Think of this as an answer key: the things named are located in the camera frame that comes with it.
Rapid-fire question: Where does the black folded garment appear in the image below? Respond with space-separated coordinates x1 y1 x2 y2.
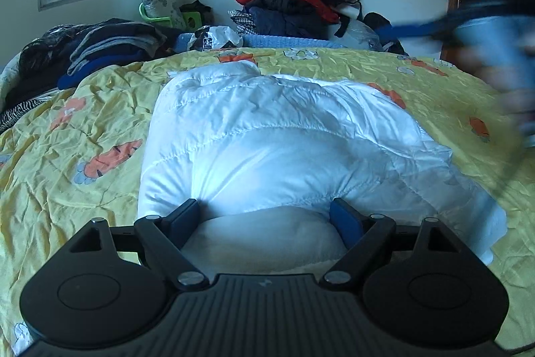
81 18 168 48

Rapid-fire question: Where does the black white garment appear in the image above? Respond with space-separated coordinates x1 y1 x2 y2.
332 0 362 37

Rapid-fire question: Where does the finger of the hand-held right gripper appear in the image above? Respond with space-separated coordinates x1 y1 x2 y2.
374 16 460 42

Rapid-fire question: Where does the green plastic chair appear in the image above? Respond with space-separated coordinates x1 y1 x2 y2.
139 2 200 30

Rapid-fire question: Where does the black white checked cloth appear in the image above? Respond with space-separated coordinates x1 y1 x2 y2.
228 9 256 33

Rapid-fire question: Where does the zebra striped cloth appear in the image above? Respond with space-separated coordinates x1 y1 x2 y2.
0 95 53 134

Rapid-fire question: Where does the clear plastic bag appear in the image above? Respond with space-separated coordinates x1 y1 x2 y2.
334 17 383 50

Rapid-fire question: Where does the yellow printed blanket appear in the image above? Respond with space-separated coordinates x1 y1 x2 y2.
0 47 535 357

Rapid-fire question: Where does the blue knitted blanket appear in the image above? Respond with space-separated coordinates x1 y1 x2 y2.
175 31 347 53

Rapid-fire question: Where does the blue folded garment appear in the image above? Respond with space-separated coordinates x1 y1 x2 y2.
58 58 145 90

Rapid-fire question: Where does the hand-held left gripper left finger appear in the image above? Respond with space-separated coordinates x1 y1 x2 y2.
69 198 210 291

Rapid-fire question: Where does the dark storage bag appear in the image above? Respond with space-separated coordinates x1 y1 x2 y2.
179 0 212 27

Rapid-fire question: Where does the person's right forearm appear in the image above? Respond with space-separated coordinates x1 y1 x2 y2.
455 16 535 123

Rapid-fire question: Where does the navy jacket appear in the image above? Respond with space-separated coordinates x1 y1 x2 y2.
244 0 339 40

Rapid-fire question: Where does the white puffer jacket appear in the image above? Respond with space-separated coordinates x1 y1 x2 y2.
137 60 508 274

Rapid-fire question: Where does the black bag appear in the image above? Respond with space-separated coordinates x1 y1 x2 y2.
363 12 408 56

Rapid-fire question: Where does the pile of dark folded clothes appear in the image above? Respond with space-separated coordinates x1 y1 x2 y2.
69 31 168 75

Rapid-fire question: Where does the black quilted jacket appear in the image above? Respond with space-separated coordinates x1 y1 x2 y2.
19 24 90 65

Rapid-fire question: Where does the patterned pillow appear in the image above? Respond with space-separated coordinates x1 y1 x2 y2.
138 0 185 29

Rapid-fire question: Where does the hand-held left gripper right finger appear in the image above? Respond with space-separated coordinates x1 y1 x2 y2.
320 197 454 291

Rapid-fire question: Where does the white plastic bag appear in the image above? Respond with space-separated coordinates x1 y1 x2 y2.
190 26 244 50

